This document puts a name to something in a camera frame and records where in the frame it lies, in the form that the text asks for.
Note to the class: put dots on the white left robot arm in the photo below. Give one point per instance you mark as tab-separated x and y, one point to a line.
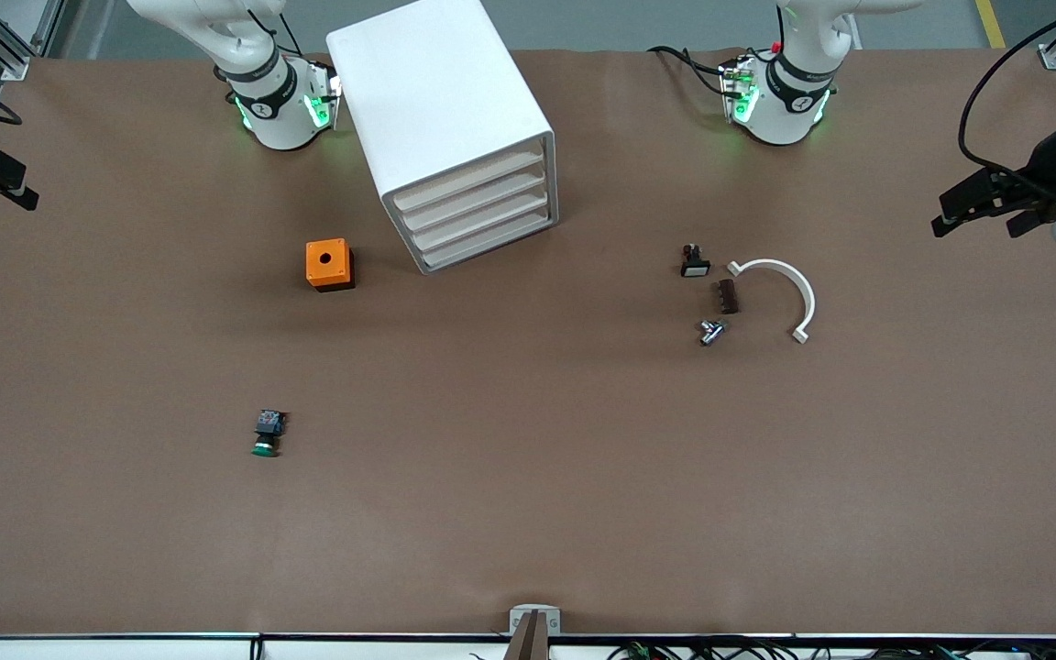
780	101

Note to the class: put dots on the grey metal mounting bracket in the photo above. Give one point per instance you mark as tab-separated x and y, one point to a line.
521	612

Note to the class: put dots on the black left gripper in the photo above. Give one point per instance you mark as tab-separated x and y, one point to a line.
1044	165

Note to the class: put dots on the brown terminal block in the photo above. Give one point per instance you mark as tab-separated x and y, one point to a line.
726	297

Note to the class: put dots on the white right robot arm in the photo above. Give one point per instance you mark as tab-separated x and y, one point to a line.
276	105

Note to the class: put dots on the white curved plastic arc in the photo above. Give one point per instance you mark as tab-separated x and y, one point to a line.
798	280

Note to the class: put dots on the green mushroom push button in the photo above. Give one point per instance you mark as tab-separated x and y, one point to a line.
268	426

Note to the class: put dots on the small metal connector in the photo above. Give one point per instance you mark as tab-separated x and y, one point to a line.
713	332

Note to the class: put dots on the orange button enclosure box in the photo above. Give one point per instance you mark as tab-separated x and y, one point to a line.
326	258

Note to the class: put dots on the black switch with white face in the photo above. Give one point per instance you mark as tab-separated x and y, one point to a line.
695	266

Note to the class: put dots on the brown table cover mat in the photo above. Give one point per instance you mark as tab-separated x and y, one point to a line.
528	458

